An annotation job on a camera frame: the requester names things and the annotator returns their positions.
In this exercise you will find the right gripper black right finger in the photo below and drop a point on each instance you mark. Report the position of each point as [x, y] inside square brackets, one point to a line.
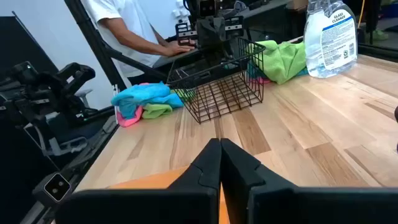
[280, 202]

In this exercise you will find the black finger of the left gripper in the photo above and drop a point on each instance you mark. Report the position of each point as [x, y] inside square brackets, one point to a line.
[218, 37]
[204, 37]

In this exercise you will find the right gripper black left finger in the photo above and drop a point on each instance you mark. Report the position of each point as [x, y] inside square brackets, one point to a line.
[192, 199]

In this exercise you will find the green microfiber towel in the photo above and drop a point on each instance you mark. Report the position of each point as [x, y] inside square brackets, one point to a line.
[155, 110]
[280, 62]

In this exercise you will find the pink microfiber towel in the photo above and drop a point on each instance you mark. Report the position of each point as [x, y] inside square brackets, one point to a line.
[129, 120]
[262, 81]

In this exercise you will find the person's hand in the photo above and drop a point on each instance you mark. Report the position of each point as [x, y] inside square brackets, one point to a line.
[177, 48]

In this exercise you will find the grey desk top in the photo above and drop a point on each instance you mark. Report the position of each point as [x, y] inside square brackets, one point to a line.
[174, 61]

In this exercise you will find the person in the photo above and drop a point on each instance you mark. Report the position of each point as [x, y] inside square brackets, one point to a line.
[124, 28]

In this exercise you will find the clear glass cleaner spray bottle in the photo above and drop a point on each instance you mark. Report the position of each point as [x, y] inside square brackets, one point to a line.
[329, 46]

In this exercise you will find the black panel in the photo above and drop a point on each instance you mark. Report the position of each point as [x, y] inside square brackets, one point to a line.
[21, 46]

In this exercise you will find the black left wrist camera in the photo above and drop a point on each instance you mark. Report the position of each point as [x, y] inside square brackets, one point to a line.
[207, 8]

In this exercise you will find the black depth camera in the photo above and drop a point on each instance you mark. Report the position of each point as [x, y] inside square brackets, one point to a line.
[56, 186]

